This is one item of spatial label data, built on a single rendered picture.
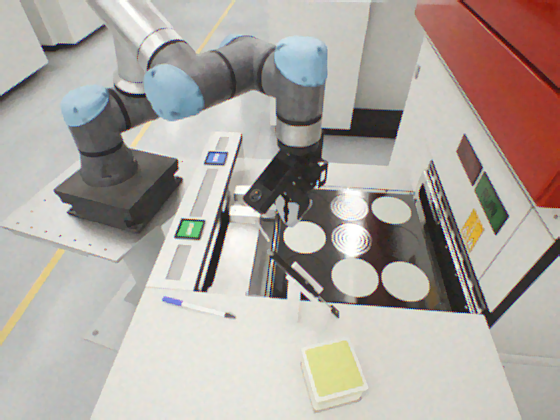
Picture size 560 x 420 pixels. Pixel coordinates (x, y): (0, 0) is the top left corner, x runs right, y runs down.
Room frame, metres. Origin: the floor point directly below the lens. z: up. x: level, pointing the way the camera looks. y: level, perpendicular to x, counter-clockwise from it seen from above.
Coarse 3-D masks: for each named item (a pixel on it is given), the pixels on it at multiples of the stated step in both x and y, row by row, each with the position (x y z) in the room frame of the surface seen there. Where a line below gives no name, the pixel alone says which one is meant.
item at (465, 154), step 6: (462, 144) 0.62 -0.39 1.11; (462, 150) 0.61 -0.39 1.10; (468, 150) 0.58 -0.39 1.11; (462, 156) 0.60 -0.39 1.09; (468, 156) 0.57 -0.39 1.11; (474, 156) 0.55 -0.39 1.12; (462, 162) 0.59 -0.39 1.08; (468, 162) 0.56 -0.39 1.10; (474, 162) 0.54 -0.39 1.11; (468, 168) 0.55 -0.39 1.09; (474, 168) 0.53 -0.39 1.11; (468, 174) 0.54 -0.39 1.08; (474, 174) 0.52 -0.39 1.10
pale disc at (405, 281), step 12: (396, 264) 0.45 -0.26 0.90; (408, 264) 0.45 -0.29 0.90; (384, 276) 0.42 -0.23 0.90; (396, 276) 0.42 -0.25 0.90; (408, 276) 0.42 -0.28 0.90; (420, 276) 0.42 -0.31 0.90; (396, 288) 0.39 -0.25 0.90; (408, 288) 0.39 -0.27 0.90; (420, 288) 0.39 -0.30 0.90; (408, 300) 0.36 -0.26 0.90
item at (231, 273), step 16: (240, 224) 0.59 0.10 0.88; (256, 224) 0.59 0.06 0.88; (224, 240) 0.54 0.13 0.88; (240, 240) 0.54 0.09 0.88; (256, 240) 0.54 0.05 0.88; (224, 256) 0.49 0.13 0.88; (240, 256) 0.49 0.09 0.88; (224, 272) 0.45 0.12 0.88; (240, 272) 0.45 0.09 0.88; (240, 288) 0.40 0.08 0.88
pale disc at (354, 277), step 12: (336, 264) 0.45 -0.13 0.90; (348, 264) 0.45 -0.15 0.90; (360, 264) 0.45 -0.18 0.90; (336, 276) 0.42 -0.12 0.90; (348, 276) 0.42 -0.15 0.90; (360, 276) 0.42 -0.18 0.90; (372, 276) 0.42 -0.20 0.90; (348, 288) 0.39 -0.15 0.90; (360, 288) 0.39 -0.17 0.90; (372, 288) 0.39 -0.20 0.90
